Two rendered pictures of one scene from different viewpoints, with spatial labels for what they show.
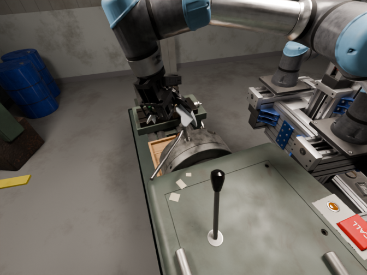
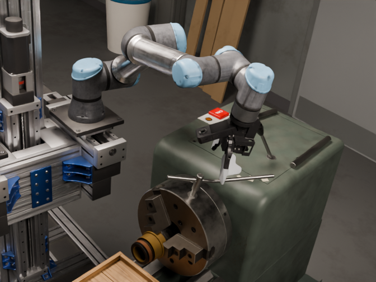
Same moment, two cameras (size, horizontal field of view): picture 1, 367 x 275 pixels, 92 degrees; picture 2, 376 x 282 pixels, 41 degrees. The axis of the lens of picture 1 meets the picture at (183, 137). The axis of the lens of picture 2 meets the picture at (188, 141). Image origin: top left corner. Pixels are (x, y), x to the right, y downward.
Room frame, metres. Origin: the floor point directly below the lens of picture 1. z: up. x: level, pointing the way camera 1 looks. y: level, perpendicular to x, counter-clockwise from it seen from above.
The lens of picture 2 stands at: (1.29, 1.00, 2.19)
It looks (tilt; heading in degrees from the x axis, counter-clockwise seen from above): 31 degrees down; 233
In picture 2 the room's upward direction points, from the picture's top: 7 degrees clockwise
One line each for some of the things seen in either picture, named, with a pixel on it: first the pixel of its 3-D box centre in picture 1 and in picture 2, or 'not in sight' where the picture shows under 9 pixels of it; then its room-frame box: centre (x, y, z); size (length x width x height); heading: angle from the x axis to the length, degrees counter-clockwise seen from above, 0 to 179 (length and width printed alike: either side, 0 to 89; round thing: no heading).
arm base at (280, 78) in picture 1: (286, 74); not in sight; (1.03, -0.66, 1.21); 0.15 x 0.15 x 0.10
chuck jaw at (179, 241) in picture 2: not in sight; (186, 249); (0.54, 0.06, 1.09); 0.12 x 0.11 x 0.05; 106
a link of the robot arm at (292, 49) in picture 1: (294, 54); not in sight; (1.03, -0.67, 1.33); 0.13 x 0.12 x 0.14; 119
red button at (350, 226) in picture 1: (358, 231); (218, 114); (0.13, -0.39, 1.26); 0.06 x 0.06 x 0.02; 16
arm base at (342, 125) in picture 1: (357, 123); (87, 103); (0.54, -0.73, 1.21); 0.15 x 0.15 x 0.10
